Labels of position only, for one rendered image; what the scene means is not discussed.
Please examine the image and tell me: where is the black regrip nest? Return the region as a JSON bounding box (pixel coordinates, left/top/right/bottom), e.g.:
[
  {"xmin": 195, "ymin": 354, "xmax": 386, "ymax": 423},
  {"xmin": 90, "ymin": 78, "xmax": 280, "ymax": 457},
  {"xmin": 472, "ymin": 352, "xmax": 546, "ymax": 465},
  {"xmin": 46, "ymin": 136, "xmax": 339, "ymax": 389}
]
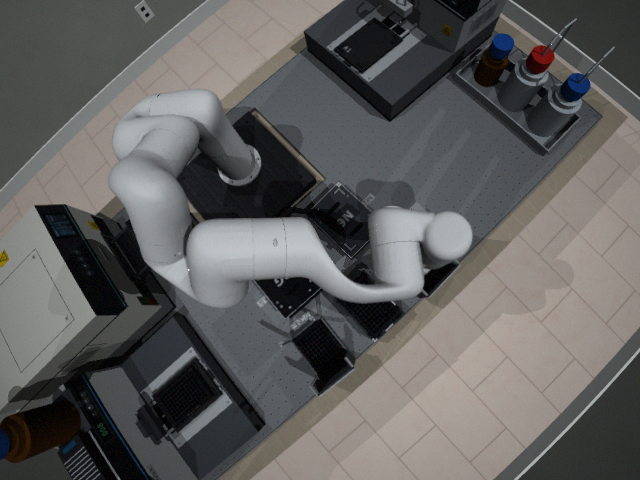
[{"xmin": 254, "ymin": 277, "xmax": 323, "ymax": 320}]

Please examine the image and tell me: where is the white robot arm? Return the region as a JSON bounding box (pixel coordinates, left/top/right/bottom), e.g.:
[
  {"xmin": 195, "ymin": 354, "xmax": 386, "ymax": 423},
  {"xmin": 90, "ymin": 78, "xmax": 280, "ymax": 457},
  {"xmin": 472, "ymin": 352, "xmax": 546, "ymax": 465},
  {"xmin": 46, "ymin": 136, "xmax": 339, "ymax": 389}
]
[{"xmin": 108, "ymin": 89, "xmax": 473, "ymax": 309}]

